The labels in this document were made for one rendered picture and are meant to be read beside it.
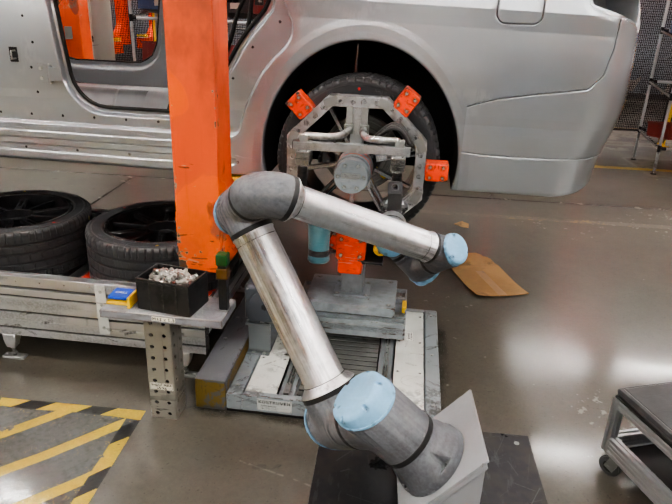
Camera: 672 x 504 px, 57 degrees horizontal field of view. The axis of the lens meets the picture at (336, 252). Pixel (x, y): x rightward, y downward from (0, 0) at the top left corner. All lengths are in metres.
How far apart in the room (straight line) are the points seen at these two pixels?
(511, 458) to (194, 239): 1.26
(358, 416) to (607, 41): 1.73
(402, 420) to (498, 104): 1.46
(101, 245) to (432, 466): 1.69
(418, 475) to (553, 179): 1.49
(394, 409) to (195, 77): 1.23
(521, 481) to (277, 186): 1.00
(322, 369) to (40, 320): 1.51
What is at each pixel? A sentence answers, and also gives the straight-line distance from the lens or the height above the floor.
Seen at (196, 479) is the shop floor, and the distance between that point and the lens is 2.17.
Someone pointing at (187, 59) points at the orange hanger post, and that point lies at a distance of 2.10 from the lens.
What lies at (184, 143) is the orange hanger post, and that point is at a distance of 2.15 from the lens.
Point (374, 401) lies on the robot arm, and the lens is 1.42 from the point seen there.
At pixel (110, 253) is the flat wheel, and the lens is 2.65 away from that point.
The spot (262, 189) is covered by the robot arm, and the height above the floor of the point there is 1.03.
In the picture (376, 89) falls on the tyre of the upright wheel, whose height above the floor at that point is 1.14.
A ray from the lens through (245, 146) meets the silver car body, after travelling 2.64.
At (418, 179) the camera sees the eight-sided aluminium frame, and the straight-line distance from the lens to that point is 2.42.
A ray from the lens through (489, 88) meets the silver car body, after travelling 2.52.
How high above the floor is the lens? 1.45
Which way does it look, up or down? 22 degrees down
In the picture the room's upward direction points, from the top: 2 degrees clockwise
